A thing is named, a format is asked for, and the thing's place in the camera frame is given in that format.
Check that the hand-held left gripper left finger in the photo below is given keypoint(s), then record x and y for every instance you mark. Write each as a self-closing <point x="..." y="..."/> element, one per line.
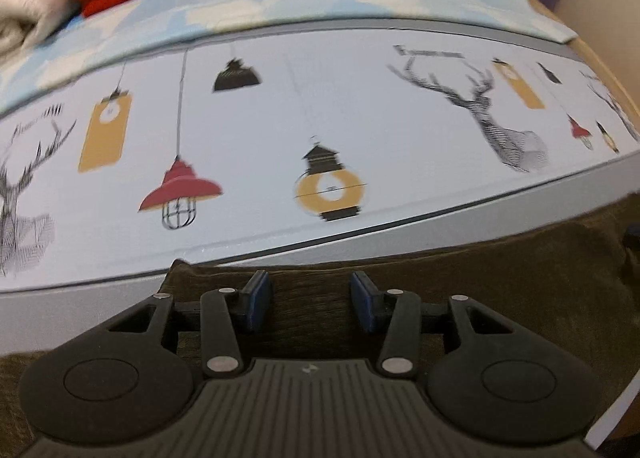
<point x="258" y="299"/>

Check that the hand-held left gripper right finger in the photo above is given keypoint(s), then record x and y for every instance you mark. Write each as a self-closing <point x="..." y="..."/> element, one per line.
<point x="362" y="300"/>

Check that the lantern and deer printed mat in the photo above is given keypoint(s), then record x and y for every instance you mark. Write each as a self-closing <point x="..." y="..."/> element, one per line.
<point x="350" y="113"/>

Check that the wooden bed frame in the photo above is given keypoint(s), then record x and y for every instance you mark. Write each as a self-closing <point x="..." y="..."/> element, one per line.
<point x="595" y="53"/>

